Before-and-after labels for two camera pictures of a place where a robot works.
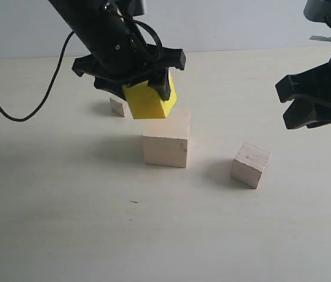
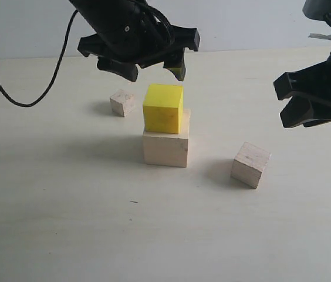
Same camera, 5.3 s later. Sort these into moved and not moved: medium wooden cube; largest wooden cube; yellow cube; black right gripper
Moved: yellow cube
Not moved: largest wooden cube; medium wooden cube; black right gripper
